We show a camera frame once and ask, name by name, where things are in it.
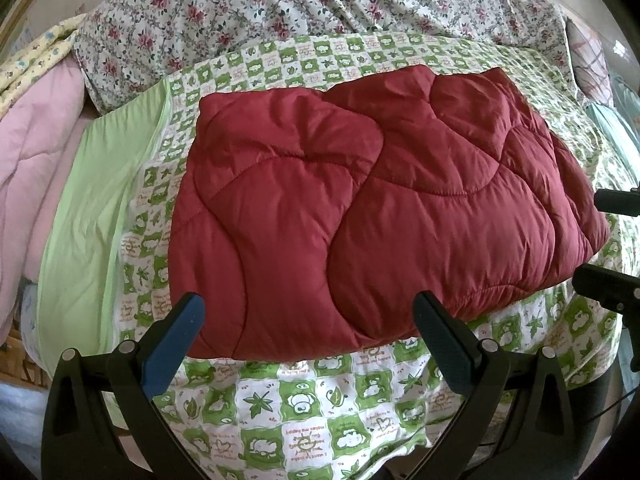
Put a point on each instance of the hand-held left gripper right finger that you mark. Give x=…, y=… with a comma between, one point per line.
x=447, y=345

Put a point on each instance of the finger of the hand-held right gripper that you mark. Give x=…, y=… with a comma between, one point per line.
x=620, y=201
x=607, y=287

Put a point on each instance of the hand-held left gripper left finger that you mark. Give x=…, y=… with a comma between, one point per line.
x=170, y=342

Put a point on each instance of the red quilted puffer jacket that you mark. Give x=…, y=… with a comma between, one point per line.
x=375, y=200

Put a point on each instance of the light blue cloth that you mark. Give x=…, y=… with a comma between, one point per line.
x=617, y=125

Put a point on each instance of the blue patterned white cloth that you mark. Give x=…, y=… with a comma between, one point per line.
x=32, y=320

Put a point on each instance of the pink striped pillow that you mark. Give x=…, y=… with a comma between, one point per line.
x=590, y=60

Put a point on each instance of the green checkered printed blanket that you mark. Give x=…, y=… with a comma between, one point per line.
x=310, y=410

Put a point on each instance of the pink quilt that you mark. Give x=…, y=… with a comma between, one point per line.
x=35, y=170

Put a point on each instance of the yellow floral cloth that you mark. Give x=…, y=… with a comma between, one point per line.
x=35, y=60

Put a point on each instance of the floral rose print quilt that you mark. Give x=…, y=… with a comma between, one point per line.
x=300, y=5

